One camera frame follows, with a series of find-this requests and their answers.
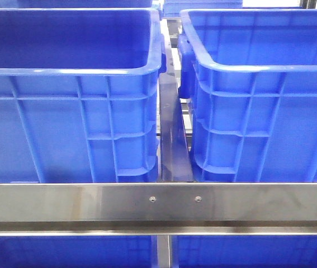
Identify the blue crate rear right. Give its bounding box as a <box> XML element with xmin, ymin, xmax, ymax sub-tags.
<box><xmin>163</xmin><ymin>0</ymin><xmax>243</xmax><ymax>18</ymax></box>

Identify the large blue crate left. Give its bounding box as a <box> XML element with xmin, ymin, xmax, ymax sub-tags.
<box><xmin>0</xmin><ymin>8</ymin><xmax>165</xmax><ymax>183</ymax></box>

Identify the steel vertical rack post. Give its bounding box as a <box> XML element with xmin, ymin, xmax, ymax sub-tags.
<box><xmin>157</xmin><ymin>235</ymin><xmax>173</xmax><ymax>268</ymax></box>

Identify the steel centre divider bar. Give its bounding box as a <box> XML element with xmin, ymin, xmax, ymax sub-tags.
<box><xmin>159</xmin><ymin>19</ymin><xmax>194</xmax><ymax>183</ymax></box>

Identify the large blue crate right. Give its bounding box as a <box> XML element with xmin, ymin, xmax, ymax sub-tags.
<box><xmin>178</xmin><ymin>9</ymin><xmax>317</xmax><ymax>183</ymax></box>

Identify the blue crate lower right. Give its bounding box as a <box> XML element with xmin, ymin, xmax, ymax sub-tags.
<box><xmin>175</xmin><ymin>235</ymin><xmax>317</xmax><ymax>267</ymax></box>

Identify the blue crate lower left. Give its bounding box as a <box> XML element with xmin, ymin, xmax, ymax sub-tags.
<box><xmin>0</xmin><ymin>236</ymin><xmax>158</xmax><ymax>267</ymax></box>

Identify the large blue crate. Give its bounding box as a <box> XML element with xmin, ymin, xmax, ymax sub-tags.
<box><xmin>0</xmin><ymin>8</ymin><xmax>165</xmax><ymax>183</ymax></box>
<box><xmin>178</xmin><ymin>9</ymin><xmax>317</xmax><ymax>183</ymax></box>

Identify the stainless steel rack rail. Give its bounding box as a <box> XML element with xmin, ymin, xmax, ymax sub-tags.
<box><xmin>0</xmin><ymin>182</ymin><xmax>317</xmax><ymax>236</ymax></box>

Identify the blue crate rear left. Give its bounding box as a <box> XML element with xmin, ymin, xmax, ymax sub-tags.
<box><xmin>0</xmin><ymin>0</ymin><xmax>162</xmax><ymax>9</ymax></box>

